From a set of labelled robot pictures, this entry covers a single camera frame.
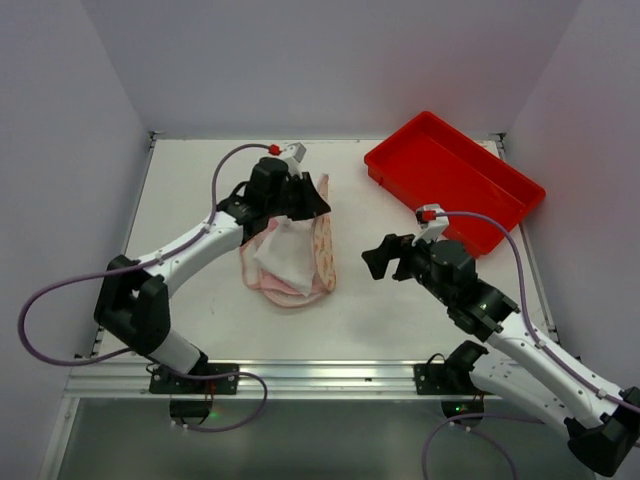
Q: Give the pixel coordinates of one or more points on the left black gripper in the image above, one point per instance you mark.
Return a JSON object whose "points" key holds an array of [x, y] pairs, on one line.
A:
{"points": [[296, 195]]}

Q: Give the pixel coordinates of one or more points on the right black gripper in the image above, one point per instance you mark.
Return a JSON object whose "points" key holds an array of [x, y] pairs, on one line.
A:
{"points": [[401, 257]]}

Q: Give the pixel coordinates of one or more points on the white bra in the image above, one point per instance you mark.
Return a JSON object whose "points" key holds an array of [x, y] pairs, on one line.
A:
{"points": [[286, 253]]}

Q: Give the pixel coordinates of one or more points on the floral fabric laundry bag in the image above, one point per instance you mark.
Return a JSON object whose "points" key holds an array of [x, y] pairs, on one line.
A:
{"points": [[325, 278]]}

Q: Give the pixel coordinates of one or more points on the pink bra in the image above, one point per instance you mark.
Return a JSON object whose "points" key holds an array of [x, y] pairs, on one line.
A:
{"points": [[281, 294]]}

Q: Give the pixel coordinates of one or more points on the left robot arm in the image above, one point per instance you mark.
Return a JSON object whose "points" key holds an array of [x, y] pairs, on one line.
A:
{"points": [[134, 300]]}

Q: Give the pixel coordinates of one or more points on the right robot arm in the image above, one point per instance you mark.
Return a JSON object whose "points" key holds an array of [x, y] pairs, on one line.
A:
{"points": [[598, 418]]}

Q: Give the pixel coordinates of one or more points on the red plastic tray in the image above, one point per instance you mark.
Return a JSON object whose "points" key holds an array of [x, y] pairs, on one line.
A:
{"points": [[428, 161]]}

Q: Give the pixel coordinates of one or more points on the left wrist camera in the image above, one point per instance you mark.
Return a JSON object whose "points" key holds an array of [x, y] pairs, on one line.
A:
{"points": [[295, 152]]}

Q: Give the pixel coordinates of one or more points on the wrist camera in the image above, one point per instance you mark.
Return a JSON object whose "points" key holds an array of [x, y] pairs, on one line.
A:
{"points": [[295, 152], [431, 222]]}

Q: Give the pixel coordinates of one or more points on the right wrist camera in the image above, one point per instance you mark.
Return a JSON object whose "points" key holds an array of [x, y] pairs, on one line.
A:
{"points": [[431, 222]]}

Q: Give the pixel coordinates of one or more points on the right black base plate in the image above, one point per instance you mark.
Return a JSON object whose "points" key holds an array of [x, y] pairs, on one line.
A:
{"points": [[440, 376]]}

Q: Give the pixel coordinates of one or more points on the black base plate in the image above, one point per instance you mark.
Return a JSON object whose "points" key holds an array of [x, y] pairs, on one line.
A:
{"points": [[220, 382], [440, 376]]}

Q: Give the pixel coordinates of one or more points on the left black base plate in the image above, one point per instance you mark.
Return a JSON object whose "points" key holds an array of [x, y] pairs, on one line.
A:
{"points": [[220, 382]]}

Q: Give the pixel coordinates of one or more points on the aluminium front rail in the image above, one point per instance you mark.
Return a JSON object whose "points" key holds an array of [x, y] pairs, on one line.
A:
{"points": [[286, 380]]}

